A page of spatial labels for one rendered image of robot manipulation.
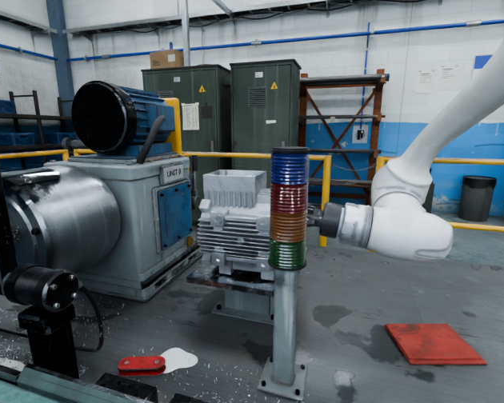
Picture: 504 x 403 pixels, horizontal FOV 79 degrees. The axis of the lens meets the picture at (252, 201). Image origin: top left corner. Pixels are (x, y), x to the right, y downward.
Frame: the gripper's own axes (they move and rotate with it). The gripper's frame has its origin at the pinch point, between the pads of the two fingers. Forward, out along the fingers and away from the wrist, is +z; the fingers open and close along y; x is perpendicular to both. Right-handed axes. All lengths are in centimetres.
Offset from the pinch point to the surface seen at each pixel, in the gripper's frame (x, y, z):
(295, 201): -7.9, 21.7, -12.7
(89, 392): 15.6, 41.5, 6.3
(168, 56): -82, -281, 198
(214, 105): -32, -270, 130
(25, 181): -3.0, 24.3, 36.9
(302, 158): -14.3, 21.3, -12.6
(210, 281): 16.5, 9.0, 4.6
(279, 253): 0.6, 22.0, -11.5
